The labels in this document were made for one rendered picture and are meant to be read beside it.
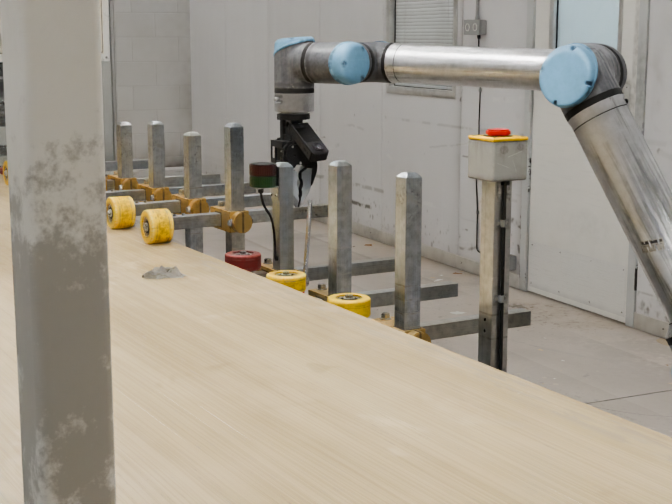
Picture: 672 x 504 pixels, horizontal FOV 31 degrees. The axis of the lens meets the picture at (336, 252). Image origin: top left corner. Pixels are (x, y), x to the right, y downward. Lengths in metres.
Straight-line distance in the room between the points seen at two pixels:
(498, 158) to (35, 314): 1.26
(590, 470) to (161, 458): 0.49
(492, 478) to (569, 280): 4.95
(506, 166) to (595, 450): 0.62
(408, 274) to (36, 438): 1.47
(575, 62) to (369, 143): 5.90
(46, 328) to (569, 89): 1.65
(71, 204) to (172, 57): 10.82
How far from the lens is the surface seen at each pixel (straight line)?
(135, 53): 11.44
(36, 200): 0.73
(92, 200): 0.74
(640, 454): 1.45
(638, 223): 2.26
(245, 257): 2.59
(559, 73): 2.29
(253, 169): 2.56
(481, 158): 1.93
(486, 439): 1.47
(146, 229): 2.80
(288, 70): 2.66
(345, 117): 8.45
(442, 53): 2.61
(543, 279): 6.46
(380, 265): 2.79
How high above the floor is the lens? 1.38
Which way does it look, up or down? 10 degrees down
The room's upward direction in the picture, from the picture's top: straight up
